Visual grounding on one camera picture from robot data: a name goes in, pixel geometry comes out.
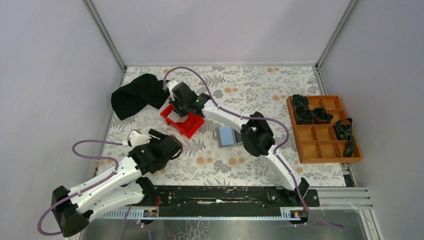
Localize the floral table mat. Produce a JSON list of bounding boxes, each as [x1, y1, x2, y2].
[[95, 66, 346, 187]]

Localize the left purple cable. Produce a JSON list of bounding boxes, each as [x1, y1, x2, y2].
[[37, 139, 130, 237]]

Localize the red plastic bin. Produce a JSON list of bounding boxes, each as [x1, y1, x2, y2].
[[160, 104, 205, 139]]

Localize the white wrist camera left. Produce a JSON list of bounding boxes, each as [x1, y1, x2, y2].
[[127, 129, 152, 147]]

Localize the cards in red bin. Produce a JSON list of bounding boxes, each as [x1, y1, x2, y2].
[[167, 110, 188, 123]]

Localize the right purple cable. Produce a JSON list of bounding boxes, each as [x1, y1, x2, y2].
[[162, 66, 345, 230]]

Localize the grey card holder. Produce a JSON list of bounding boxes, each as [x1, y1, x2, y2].
[[217, 126, 242, 148]]

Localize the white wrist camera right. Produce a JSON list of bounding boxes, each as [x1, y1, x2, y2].
[[166, 80, 179, 94]]

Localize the dark credit card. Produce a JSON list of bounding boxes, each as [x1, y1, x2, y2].
[[232, 130, 243, 144]]

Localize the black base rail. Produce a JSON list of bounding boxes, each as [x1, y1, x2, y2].
[[137, 186, 320, 218]]

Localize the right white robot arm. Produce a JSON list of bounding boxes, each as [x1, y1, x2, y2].
[[165, 80, 309, 206]]

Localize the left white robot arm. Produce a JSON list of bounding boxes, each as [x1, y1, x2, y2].
[[51, 129, 183, 238]]

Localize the wooden compartment tray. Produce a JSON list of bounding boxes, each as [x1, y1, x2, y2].
[[286, 95, 363, 164]]

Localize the black cloth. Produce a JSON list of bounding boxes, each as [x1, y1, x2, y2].
[[110, 73, 170, 121]]

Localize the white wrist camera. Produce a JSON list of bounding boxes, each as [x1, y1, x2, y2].
[[166, 80, 179, 94], [127, 129, 152, 147]]

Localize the rolled dark tie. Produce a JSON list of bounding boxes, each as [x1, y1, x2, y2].
[[313, 107, 334, 125], [291, 94, 310, 110], [294, 105, 314, 125]]

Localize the purple cable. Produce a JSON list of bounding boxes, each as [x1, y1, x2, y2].
[[162, 66, 345, 230], [37, 139, 130, 237]]

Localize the unrolled dark tie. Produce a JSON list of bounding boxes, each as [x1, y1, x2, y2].
[[333, 117, 356, 158]]

